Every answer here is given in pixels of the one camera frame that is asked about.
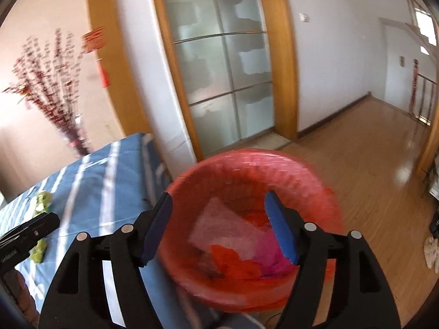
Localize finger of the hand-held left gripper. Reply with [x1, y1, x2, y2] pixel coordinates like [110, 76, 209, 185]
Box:
[0, 212, 60, 247]

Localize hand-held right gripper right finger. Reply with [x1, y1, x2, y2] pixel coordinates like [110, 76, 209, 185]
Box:
[264, 189, 402, 329]

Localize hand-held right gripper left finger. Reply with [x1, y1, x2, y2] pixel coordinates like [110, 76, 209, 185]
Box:
[38, 192, 174, 329]

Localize green wrapper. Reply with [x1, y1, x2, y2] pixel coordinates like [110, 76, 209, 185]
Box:
[29, 192, 54, 264]

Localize magenta plastic bag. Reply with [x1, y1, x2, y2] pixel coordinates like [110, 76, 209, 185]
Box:
[252, 229, 292, 275]

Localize knotted red plastic bag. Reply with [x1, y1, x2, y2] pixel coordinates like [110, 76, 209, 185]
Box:
[209, 243, 264, 280]

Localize white bubble wrap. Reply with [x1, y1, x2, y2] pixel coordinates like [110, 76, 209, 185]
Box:
[188, 197, 271, 259]

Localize lattice plastic wastebasket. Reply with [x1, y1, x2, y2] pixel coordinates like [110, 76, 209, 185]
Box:
[161, 149, 345, 314]

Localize person's left hand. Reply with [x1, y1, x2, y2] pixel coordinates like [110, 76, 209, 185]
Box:
[9, 271, 39, 326]

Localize blue striped tablecloth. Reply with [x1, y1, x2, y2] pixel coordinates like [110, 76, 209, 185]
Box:
[0, 132, 220, 329]

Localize glass vase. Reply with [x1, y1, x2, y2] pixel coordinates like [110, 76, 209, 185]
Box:
[67, 113, 93, 155]

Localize red berry branches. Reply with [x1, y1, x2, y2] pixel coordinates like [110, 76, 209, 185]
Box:
[2, 29, 90, 138]

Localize white crumpled cloth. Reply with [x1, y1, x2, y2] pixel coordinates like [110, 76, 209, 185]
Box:
[423, 236, 439, 270]

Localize frosted glass sliding door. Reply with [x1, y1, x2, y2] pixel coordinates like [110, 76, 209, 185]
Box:
[159, 0, 275, 155]

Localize red hanging tassel ornament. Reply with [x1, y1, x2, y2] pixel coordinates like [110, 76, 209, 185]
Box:
[81, 25, 112, 88]

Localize staircase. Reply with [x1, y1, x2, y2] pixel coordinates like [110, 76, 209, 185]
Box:
[377, 17, 439, 55]

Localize wooden door frame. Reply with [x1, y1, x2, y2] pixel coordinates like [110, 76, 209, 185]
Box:
[148, 0, 299, 163]

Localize wooden wall trim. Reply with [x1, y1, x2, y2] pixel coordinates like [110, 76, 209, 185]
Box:
[87, 0, 151, 138]

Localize wooden doorway frame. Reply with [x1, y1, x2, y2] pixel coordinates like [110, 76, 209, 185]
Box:
[417, 110, 439, 179]

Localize wooden stair newel post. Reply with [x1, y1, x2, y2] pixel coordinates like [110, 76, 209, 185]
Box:
[410, 60, 421, 115]

